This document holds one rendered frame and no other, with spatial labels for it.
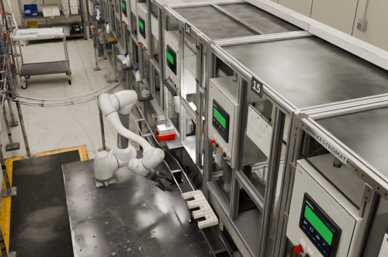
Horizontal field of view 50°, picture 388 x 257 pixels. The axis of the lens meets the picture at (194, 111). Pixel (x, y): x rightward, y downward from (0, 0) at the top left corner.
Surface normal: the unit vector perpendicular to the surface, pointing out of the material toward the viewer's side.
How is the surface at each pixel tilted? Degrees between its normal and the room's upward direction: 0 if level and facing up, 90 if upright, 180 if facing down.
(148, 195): 0
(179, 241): 0
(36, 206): 0
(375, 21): 90
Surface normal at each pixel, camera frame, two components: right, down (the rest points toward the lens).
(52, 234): 0.01, -0.88
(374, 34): -0.94, 0.15
